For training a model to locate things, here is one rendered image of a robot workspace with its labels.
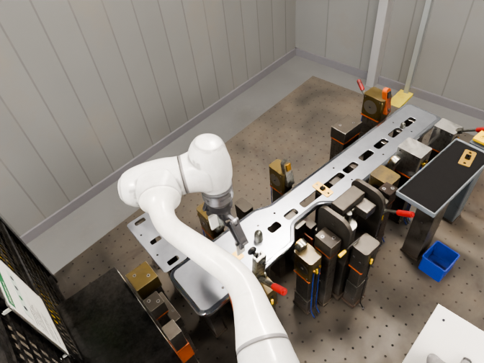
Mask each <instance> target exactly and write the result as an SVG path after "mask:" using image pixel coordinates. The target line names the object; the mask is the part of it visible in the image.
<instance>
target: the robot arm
mask: <svg viewBox="0 0 484 363"><path fill-rule="evenodd" d="M232 176H233V169H232V163H231V159H230V156H229V154H228V151H227V148H226V147H225V144H224V142H223V140H222V139H221V138H220V137H218V136H217V135H214V134H209V133H206V134H201V135H198V136H197V137H196V138H195V139H194V140H193V141H192V143H191V145H190V147H189V150H188V152H186V153H184V154H182V155H180V156H175V157H168V158H160V159H156V160H153V161H148V162H145V163H142V164H139V165H137V166H134V167H132V168H131V169H128V170H127V171H126V172H125V173H124V174H122V176H121V177H120V179H119V181H118V185H117V188H118V193H119V196H120V199H121V200H122V201H123V202H124V203H125V204H127V205H130V206H133V207H140V208H141V209H142V210H143V211H145V212H147V213H149V215H150V217H151V220H152V223H153V225H154V226H155V228H156V230H157V231H158V232H159V233H160V234H161V236H162V237H163V238H165V239H166V240H167V241H168V242H169V243H170V244H171V245H172V246H174V247H175V248H177V249H178V250H180V251H181V252H182V253H183V254H185V255H186V256H188V257H189V258H190V259H191V260H192V261H194V262H195V263H196V264H198V265H199V266H201V267H202V268H203V269H204V270H206V271H207V272H209V273H210V274H211V275H212V276H213V277H215V278H216V279H217V280H218V281H219V282H220V283H221V284H222V285H223V286H224V287H225V288H226V290H227V291H228V293H229V295H230V298H231V300H232V304H233V313H234V322H235V332H236V354H237V360H238V363H300V362H299V360H298V358H297V355H296V353H295V351H294V349H293V348H292V344H291V343H290V340H289V338H288V336H287V333H286V332H285V330H284V328H283V327H282V324H281V323H280V321H279V319H278V317H277V315H276V313H275V312H274V309H273V307H272V306H271V304H270V302H269V300H268V298H267V296H266V293H265V292H264V290H263V288H262V286H261V285H260V283H259V281H258V279H257V278H256V277H255V276H254V274H253V273H252V271H251V270H250V269H249V268H248V267H247V266H246V265H245V264H244V263H243V262H242V261H240V260H239V259H237V258H236V257H235V256H234V255H232V254H231V253H229V252H228V251H226V250H225V249H223V248H221V247H220V246H219V245H217V244H215V243H213V242H212V241H210V240H209V239H207V238H206V237H204V236H202V235H201V234H199V233H198V232H196V231H195V230H193V229H191V228H190V227H188V226H187V225H185V224H183V223H182V222H181V221H180V220H179V219H178V218H177V217H176V215H175V212H174V209H176V208H177V207H178V206H179V204H180V202H181V198H182V195H183V194H189V193H193V192H201V194H202V198H203V201H204V202H205V203H204V205H203V208H202V210H203V211H206V215H207V216H208V220H209V223H210V227H211V230H214V229H215V228H217V227H218V226H219V223H218V217H219V219H220V220H221V221H222V222H223V225H224V226H227V228H228V230H229V231H230V233H231V235H232V236H233V238H234V239H235V241H236V242H235V246H236V253H237V255H238V256H239V255H240V254H242V253H243V252H244V251H245V245H246V244H247V243H248V239H247V237H246V235H245V233H244V232H243V229H242V227H241V224H240V222H239V219H238V218H237V217H235V218H234V217H233V216H232V214H231V211H230V210H231V208H232V206H233V200H232V199H233V184H232V180H231V179H232ZM227 220H230V221H228V222H227V223H226V222H225V221H227Z"/></svg>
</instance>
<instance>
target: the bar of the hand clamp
mask: <svg viewBox="0 0 484 363"><path fill-rule="evenodd" d="M252 254H253V255H254V257H253V258H252V270H251V271H252V273H253V274H254V276H255V277H256V278H257V279H258V278H259V277H260V276H262V277H264V270H265V266H266V254H265V253H264V252H263V251H260V253H258V252H257V253H256V247H255V246H252V247H251V248H250V249H249V250H248V255H252Z"/></svg>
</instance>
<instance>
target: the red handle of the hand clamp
mask: <svg viewBox="0 0 484 363"><path fill-rule="evenodd" d="M258 281H259V282H260V283H262V284H264V285H266V286H267V287H270V288H271V289H272V290H274V291H275V292H277V293H279V294H281V295H283V296H284V295H286V294H287V289H286V288H284V287H282V286H281V285H279V284H277V283H273V282H271V281H269V280H268V279H266V278H264V277H262V276H260V277H259V278H258Z"/></svg>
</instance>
